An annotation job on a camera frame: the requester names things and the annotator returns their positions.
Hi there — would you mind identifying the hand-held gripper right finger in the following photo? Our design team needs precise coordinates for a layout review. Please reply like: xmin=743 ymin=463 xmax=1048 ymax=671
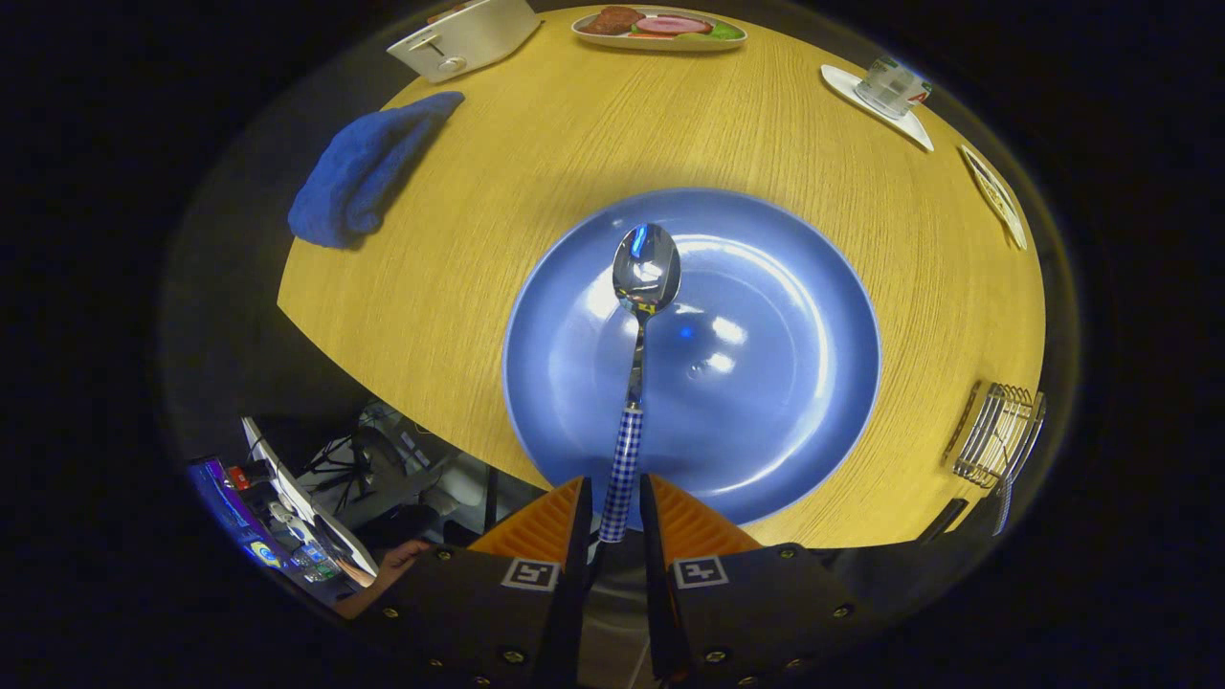
xmin=638 ymin=473 xmax=886 ymax=689

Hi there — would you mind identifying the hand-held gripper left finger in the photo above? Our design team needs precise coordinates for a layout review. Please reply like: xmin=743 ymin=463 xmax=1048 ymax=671
xmin=359 ymin=476 xmax=592 ymax=689

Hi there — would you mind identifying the spoon with checked handle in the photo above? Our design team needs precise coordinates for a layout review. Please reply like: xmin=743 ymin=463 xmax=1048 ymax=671
xmin=598 ymin=223 xmax=682 ymax=545

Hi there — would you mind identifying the blue round plate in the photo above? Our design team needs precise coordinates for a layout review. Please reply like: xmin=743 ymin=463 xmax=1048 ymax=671
xmin=501 ymin=188 xmax=882 ymax=528

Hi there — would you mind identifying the black table clamp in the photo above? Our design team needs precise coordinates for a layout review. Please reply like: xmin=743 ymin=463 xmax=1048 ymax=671
xmin=919 ymin=498 xmax=970 ymax=545

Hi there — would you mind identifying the open laptop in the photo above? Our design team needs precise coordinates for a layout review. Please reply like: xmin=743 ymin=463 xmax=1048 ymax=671
xmin=187 ymin=416 xmax=379 ymax=604

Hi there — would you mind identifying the blue folded cloth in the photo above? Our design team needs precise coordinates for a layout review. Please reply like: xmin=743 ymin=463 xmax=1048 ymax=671
xmin=287 ymin=91 xmax=466 ymax=251

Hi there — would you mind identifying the white divided seed dish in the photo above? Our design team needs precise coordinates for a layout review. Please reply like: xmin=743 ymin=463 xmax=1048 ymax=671
xmin=959 ymin=144 xmax=1029 ymax=252

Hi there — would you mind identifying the white square coaster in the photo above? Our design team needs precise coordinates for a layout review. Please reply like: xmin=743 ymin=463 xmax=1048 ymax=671
xmin=820 ymin=64 xmax=936 ymax=153

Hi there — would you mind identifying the white toaster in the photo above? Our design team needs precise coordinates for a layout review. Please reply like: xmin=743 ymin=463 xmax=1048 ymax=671
xmin=386 ymin=0 xmax=543 ymax=85

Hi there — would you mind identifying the plate of sandwich fillings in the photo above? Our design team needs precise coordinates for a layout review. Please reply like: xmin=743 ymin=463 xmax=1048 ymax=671
xmin=571 ymin=5 xmax=748 ymax=52

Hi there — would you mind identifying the metal wire cutlery basket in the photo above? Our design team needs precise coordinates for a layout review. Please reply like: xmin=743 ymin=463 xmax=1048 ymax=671
xmin=941 ymin=381 xmax=1048 ymax=491

